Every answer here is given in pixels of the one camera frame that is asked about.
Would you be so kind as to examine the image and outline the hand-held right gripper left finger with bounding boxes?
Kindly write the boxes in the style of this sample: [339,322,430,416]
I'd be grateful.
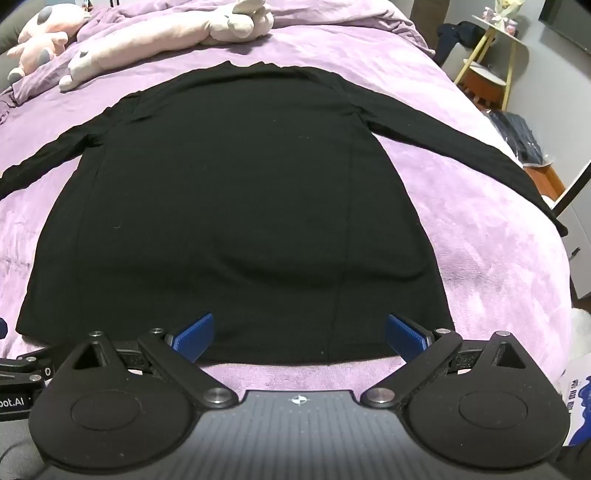
[60,313,238,411]

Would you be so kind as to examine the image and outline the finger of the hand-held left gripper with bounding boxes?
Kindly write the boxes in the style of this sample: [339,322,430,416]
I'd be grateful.
[14,347,55,371]

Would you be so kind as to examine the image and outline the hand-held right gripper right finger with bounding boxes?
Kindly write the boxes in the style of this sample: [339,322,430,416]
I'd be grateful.
[360,314,536,411]

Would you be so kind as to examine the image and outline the black long-sleeve shirt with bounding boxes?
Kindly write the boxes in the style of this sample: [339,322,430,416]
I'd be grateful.
[0,60,570,366]

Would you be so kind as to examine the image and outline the dark hanging clothes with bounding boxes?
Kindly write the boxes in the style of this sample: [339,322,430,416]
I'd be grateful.
[436,21,486,68]

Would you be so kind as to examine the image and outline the purple blanket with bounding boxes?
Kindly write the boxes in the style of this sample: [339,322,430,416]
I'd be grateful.
[0,0,575,407]

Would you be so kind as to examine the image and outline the white fluffy cloth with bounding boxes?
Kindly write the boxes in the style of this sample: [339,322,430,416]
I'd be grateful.
[570,307,591,357]

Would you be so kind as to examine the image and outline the white plastic bag blue print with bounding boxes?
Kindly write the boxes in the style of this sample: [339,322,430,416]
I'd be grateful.
[555,354,591,449]

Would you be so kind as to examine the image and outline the white board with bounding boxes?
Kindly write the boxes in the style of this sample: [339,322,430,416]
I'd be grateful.
[553,159,591,219]

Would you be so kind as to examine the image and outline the dark packaged clothing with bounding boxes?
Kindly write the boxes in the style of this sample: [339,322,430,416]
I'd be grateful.
[488,108,556,168]

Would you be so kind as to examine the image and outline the orange round stool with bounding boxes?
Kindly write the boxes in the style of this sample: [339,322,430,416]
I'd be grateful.
[462,65,508,108]

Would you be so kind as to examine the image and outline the long pale pink plush toy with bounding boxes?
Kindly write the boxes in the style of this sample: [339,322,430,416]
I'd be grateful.
[59,0,276,91]

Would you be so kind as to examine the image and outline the round side table yellow legs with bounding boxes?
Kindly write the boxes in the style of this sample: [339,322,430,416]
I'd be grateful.
[454,13,528,112]

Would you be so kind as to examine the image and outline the pink plush toy grey paws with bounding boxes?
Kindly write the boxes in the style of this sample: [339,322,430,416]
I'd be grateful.
[6,4,91,85]

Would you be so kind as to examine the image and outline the flower bouquet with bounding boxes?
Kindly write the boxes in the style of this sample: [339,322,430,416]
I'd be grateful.
[480,0,519,34]

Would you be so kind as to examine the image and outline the black television screen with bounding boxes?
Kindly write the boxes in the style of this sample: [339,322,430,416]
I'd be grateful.
[539,0,591,52]

